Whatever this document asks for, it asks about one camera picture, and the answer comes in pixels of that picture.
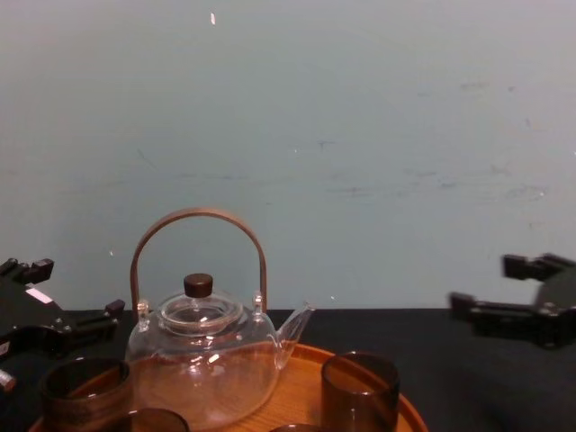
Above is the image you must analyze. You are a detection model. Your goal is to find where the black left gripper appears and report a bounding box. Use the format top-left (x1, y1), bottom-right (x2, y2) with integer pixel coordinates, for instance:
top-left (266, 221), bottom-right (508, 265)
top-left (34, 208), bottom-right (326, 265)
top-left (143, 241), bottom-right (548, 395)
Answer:
top-left (0, 257), bottom-right (126, 361)

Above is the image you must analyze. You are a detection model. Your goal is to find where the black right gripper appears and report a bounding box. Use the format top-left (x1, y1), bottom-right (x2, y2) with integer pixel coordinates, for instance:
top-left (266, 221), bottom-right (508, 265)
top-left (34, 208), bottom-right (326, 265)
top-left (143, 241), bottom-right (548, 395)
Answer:
top-left (449, 253), bottom-right (576, 350)

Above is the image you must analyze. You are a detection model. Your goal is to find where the round wooden tray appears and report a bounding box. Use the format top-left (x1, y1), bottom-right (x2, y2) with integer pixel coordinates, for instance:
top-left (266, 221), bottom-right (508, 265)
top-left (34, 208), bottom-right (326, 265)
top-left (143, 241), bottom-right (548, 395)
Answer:
top-left (26, 342), bottom-right (429, 432)

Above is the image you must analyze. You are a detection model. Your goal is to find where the brown glass cup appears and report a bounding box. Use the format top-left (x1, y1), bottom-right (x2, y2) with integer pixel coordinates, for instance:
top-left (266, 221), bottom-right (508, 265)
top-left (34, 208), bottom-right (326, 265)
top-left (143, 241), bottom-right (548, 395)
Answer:
top-left (269, 422), bottom-right (326, 432)
top-left (40, 356), bottom-right (135, 432)
top-left (128, 407), bottom-right (192, 432)
top-left (319, 350), bottom-right (401, 432)

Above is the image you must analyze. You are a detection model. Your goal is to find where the black table cloth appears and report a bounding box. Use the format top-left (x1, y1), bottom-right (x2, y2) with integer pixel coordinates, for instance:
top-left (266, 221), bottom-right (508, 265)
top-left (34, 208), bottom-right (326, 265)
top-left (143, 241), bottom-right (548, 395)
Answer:
top-left (0, 308), bottom-right (576, 432)

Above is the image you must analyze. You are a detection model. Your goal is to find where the glass lid with wooden knob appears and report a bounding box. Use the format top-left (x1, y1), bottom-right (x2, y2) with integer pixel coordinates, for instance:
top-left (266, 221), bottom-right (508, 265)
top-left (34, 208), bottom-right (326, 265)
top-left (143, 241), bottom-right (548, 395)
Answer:
top-left (157, 272), bottom-right (245, 337)

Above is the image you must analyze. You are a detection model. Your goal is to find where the glass teapot with wooden handle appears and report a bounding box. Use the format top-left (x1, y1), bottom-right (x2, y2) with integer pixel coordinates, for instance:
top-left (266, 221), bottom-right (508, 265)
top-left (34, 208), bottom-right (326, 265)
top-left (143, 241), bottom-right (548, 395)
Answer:
top-left (124, 207), bottom-right (316, 429)

